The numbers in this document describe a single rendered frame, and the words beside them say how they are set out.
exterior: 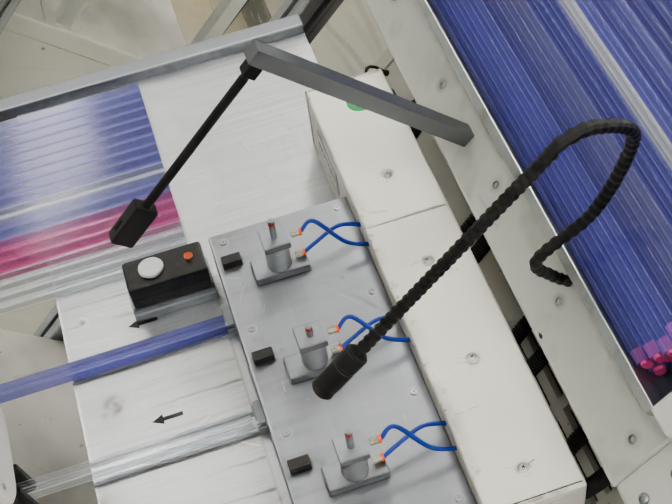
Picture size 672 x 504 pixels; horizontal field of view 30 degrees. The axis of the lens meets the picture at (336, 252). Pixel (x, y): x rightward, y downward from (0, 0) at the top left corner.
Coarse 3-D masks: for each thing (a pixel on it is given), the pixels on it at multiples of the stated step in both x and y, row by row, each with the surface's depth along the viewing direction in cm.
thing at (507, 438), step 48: (336, 144) 118; (384, 144) 118; (336, 192) 124; (384, 192) 114; (432, 192) 114; (384, 240) 111; (432, 240) 110; (432, 288) 107; (480, 288) 106; (432, 336) 104; (480, 336) 103; (432, 384) 101; (480, 384) 101; (528, 384) 100; (480, 432) 98; (528, 432) 97; (480, 480) 95; (528, 480) 95; (576, 480) 94
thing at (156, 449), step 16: (240, 416) 109; (192, 432) 108; (208, 432) 108; (224, 432) 108; (240, 432) 109; (128, 448) 108; (144, 448) 108; (160, 448) 107; (176, 448) 108; (80, 464) 107; (96, 464) 107; (112, 464) 107; (128, 464) 107; (32, 480) 107; (48, 480) 107; (64, 480) 106; (80, 480) 107; (32, 496) 106
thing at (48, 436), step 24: (0, 336) 164; (24, 336) 167; (0, 360) 161; (24, 360) 164; (48, 360) 167; (72, 384) 166; (24, 408) 158; (48, 408) 161; (72, 408) 163; (24, 432) 156; (48, 432) 158; (72, 432) 161; (24, 456) 153; (48, 456) 155; (72, 456) 158
